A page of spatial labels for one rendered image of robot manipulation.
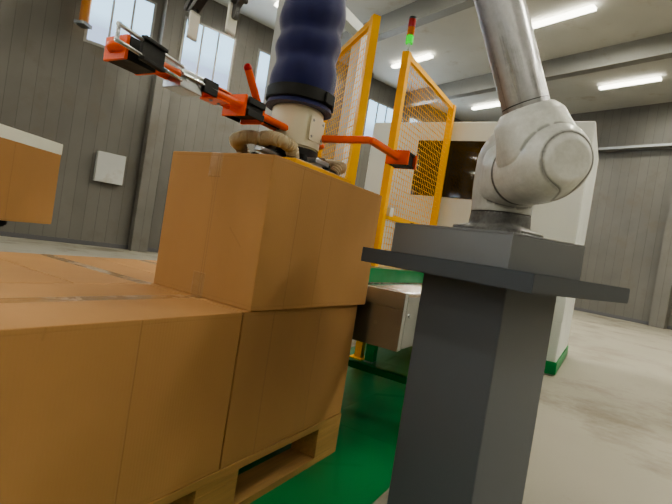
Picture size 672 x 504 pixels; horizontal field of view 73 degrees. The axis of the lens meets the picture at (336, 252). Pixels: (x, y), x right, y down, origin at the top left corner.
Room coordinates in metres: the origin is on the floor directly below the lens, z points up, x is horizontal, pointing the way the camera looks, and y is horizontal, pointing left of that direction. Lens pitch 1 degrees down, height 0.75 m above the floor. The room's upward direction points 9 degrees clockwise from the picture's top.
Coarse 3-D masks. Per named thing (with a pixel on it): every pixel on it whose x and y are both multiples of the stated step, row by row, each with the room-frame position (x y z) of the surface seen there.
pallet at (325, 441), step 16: (336, 416) 1.59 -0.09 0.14; (304, 432) 1.42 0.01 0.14; (320, 432) 1.51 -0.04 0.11; (336, 432) 1.61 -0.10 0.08; (272, 448) 1.29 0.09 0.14; (304, 448) 1.52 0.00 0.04; (320, 448) 1.53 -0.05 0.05; (240, 464) 1.17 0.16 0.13; (272, 464) 1.42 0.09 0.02; (288, 464) 1.43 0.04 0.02; (304, 464) 1.45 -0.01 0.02; (208, 480) 1.08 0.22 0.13; (224, 480) 1.13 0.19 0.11; (240, 480) 1.30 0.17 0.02; (256, 480) 1.31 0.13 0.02; (272, 480) 1.33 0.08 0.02; (176, 496) 1.00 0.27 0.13; (192, 496) 1.05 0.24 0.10; (208, 496) 1.09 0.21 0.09; (224, 496) 1.14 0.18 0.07; (240, 496) 1.22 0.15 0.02; (256, 496) 1.25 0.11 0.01
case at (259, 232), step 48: (192, 192) 1.28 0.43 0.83; (240, 192) 1.18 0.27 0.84; (288, 192) 1.19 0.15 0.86; (336, 192) 1.38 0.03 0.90; (192, 240) 1.26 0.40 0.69; (240, 240) 1.17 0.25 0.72; (288, 240) 1.22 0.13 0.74; (336, 240) 1.42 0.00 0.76; (192, 288) 1.25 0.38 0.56; (240, 288) 1.15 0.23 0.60; (288, 288) 1.24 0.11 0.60; (336, 288) 1.45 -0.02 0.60
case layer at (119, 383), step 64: (0, 256) 1.40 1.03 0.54; (64, 256) 1.66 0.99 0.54; (0, 320) 0.71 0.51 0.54; (64, 320) 0.77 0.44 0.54; (128, 320) 0.84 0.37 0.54; (192, 320) 0.97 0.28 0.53; (256, 320) 1.16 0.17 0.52; (320, 320) 1.42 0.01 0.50; (0, 384) 0.67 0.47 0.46; (64, 384) 0.75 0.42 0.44; (128, 384) 0.86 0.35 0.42; (192, 384) 1.00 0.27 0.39; (256, 384) 1.19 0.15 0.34; (320, 384) 1.47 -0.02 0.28; (0, 448) 0.68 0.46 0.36; (64, 448) 0.77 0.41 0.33; (128, 448) 0.88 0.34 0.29; (192, 448) 1.02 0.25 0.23; (256, 448) 1.23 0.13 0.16
